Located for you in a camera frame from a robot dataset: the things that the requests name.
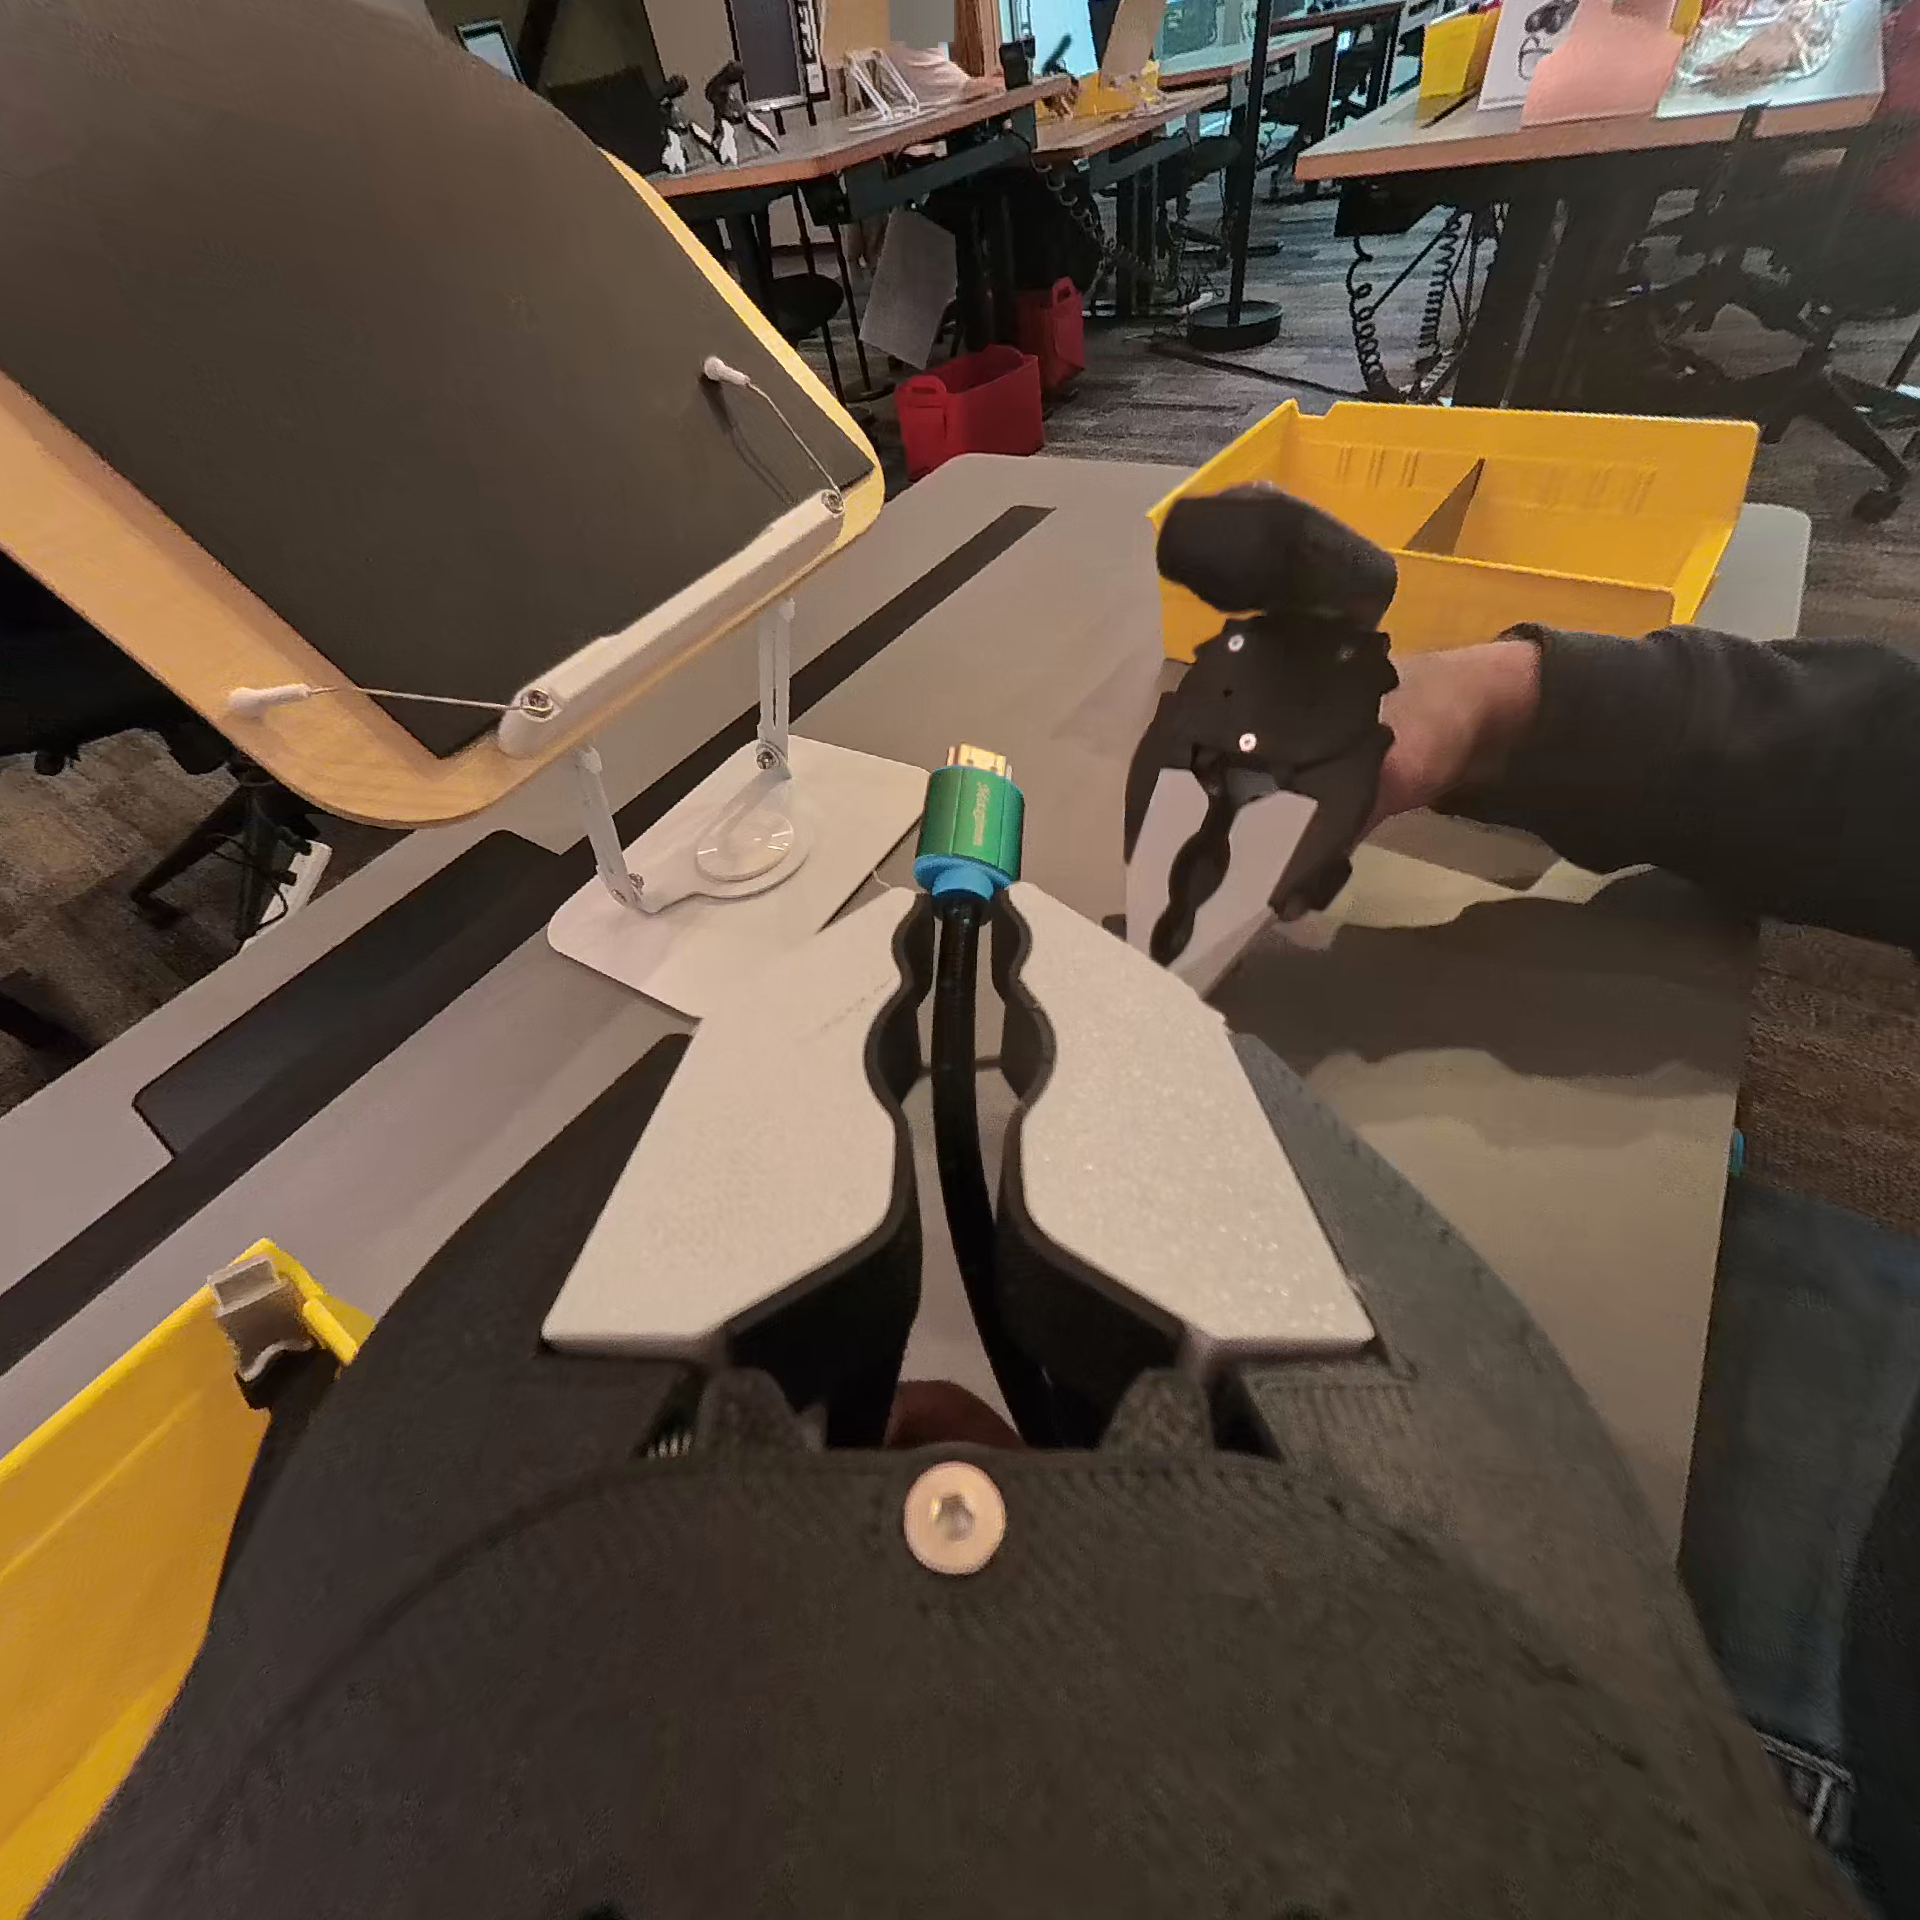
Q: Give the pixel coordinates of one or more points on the large red bin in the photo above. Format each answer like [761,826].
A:
[965,405]

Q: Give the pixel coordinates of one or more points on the small tablet sign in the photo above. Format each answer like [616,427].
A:
[487,48]

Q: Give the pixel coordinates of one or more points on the white power strip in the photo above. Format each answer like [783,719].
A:
[287,885]

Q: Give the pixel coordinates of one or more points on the person's blue jeans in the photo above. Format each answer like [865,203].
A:
[1798,1421]

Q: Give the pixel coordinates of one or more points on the black office chair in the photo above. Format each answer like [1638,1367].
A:
[806,306]
[94,676]
[1769,266]

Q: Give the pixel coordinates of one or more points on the small red bin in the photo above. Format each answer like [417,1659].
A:
[1051,340]

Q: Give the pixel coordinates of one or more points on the long wooden desk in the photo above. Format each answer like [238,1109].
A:
[872,136]

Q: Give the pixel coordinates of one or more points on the white tablet stand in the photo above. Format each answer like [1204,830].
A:
[838,839]

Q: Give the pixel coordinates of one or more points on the light wooden desk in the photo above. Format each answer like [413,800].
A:
[1576,136]

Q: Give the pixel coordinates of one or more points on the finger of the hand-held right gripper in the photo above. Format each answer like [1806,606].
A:
[1251,871]
[1158,857]

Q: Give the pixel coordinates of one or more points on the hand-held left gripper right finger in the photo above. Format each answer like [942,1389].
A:
[1186,1184]

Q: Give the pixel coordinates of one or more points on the yellow plastic bin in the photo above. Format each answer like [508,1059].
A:
[94,1577]
[1576,511]

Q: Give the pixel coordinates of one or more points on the grey flat panel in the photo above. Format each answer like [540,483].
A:
[912,293]

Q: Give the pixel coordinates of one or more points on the person's right forearm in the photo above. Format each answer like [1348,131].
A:
[1725,767]

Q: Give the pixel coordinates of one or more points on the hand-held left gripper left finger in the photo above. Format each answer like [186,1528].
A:
[732,1172]

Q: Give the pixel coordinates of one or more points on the small grey monitor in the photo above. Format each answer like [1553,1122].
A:
[769,55]

